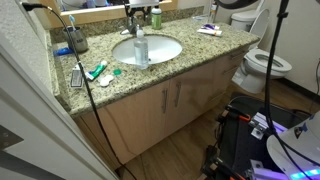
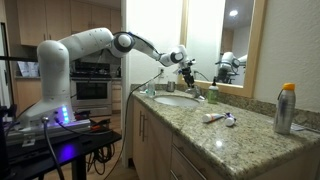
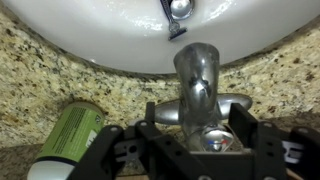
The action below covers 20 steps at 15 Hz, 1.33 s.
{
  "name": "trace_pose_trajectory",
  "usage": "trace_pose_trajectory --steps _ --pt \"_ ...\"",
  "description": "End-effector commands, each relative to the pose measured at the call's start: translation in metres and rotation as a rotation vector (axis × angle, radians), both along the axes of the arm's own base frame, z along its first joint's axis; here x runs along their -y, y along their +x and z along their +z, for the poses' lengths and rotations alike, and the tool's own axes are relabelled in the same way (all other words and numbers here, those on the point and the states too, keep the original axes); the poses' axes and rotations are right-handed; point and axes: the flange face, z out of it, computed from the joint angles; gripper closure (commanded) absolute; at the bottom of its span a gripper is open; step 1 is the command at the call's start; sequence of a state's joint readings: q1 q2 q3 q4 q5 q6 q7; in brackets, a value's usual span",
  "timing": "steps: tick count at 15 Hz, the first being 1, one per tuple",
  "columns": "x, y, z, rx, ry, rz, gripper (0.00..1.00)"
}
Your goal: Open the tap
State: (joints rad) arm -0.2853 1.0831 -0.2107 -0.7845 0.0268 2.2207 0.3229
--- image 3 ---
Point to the green soap pump bottle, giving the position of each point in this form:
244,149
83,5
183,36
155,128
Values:
71,136

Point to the blue razor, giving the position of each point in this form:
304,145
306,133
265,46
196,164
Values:
173,26

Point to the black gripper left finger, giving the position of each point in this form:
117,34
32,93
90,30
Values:
160,146

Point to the chrome tap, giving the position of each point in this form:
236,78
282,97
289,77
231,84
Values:
198,86

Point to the white oval sink basin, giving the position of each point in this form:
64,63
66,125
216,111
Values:
100,33

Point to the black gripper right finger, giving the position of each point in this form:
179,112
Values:
270,150

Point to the chrome drain stopper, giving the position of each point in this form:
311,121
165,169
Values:
182,8

